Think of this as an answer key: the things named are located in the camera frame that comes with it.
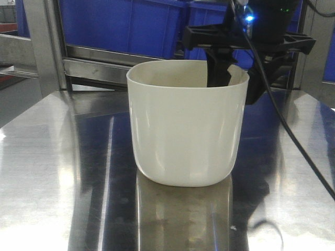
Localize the blue crate right background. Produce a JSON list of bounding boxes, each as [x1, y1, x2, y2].
[[184, 1, 302, 70]]

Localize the black cable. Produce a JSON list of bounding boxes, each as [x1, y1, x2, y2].
[[231, 0, 335, 202]]

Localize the blue crate left background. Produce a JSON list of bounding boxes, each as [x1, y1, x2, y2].
[[59, 1, 187, 59]]

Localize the white plastic bin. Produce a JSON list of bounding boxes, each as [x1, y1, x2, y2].
[[126, 60, 249, 187]]

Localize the steel shelf frame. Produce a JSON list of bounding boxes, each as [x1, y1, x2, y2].
[[0, 0, 335, 108]]

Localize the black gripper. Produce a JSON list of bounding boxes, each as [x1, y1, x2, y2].
[[182, 0, 317, 106]]

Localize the blue crate background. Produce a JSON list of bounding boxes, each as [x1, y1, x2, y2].
[[59, 1, 187, 59], [184, 1, 302, 70]]

